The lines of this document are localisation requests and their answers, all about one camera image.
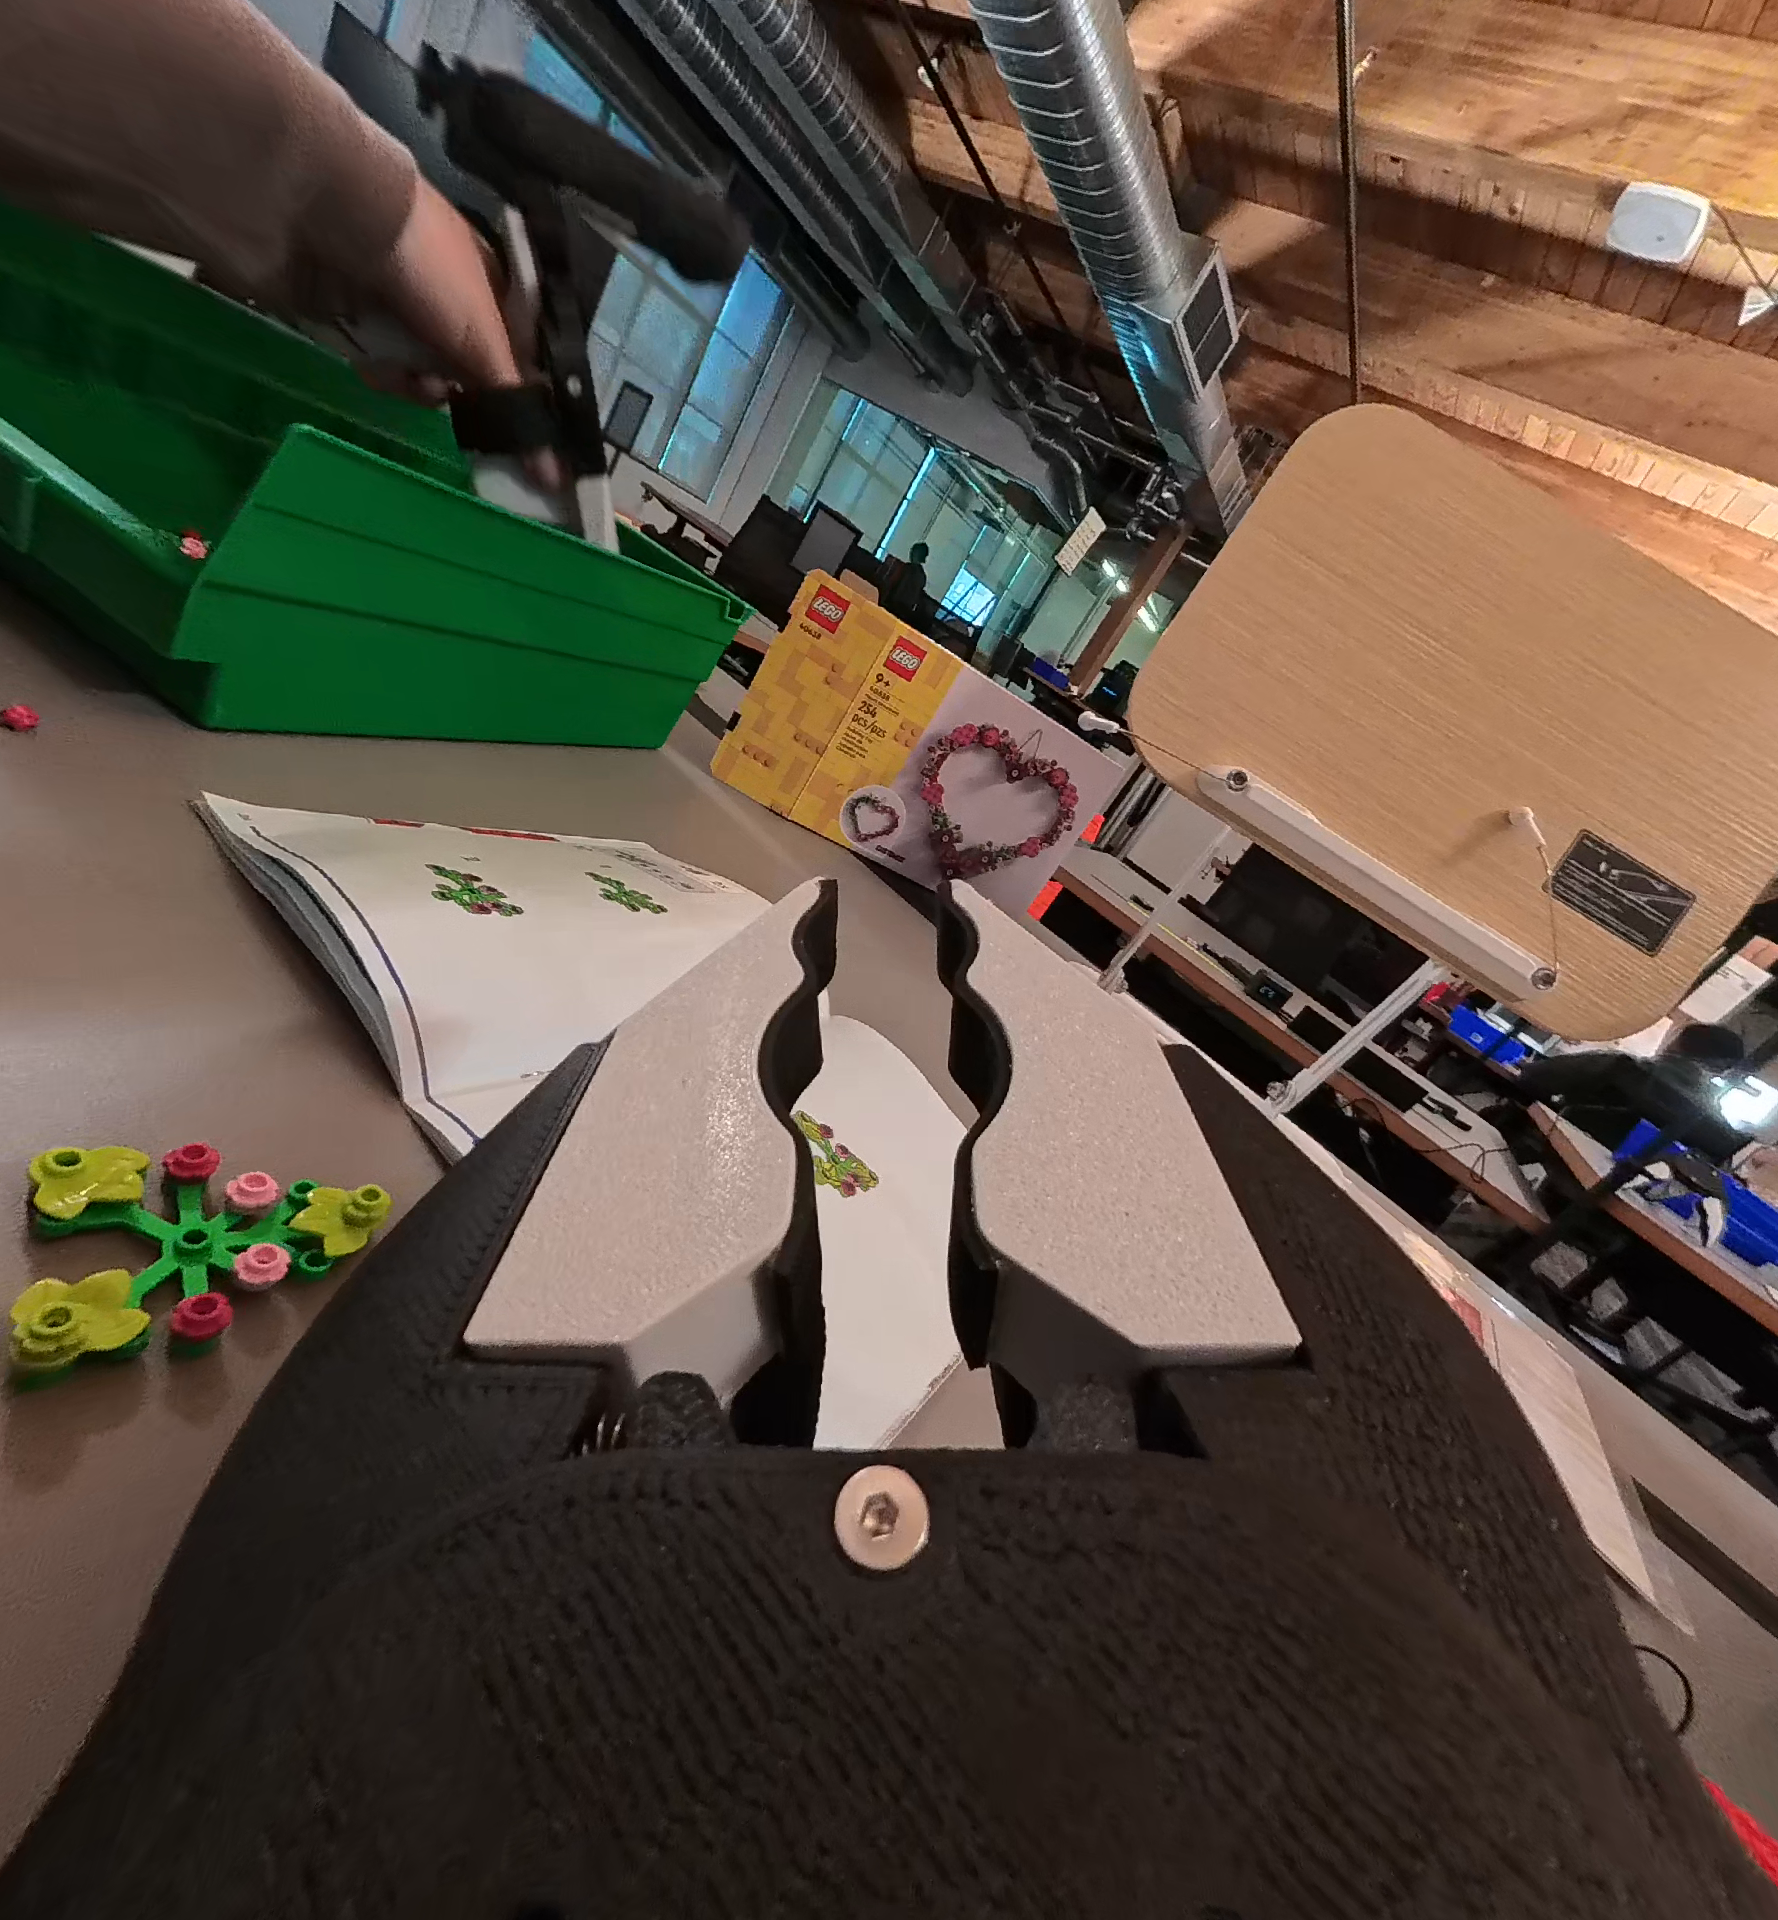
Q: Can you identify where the lego flower branch assembly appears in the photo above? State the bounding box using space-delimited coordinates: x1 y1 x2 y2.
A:
7 1139 394 1389

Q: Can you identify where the silver ventilation duct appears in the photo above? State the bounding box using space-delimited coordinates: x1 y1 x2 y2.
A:
966 0 1251 481
610 0 982 377

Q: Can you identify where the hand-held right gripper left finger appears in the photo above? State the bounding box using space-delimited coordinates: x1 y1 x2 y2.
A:
462 877 842 1449

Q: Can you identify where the black hanging cable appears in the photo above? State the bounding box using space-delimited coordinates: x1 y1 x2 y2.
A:
1335 0 1366 407

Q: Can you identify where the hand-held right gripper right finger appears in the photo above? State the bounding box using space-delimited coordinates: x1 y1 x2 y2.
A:
934 877 1308 1449

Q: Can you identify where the person's left hand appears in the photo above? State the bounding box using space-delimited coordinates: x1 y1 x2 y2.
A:
335 177 568 494

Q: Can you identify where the green plastic bin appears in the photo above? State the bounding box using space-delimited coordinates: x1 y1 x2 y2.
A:
0 158 754 748

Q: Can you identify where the tilted light wooden board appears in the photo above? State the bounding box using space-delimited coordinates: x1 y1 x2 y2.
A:
1125 401 1778 1043

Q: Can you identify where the white ceiling device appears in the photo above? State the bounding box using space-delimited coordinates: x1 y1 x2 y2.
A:
1605 181 1712 269

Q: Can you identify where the person's left forearm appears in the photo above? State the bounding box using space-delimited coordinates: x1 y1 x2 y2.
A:
0 0 432 354

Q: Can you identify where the red mesh bag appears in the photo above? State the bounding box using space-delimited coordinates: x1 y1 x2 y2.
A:
1698 1777 1778 1920

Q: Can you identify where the white instruction booklet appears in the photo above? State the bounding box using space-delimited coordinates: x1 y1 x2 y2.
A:
190 793 982 1454

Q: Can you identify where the white paper sheet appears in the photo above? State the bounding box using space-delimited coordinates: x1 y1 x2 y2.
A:
1405 1201 1700 1637

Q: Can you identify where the yellow lego box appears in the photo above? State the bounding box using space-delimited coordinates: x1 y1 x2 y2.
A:
709 569 1132 887

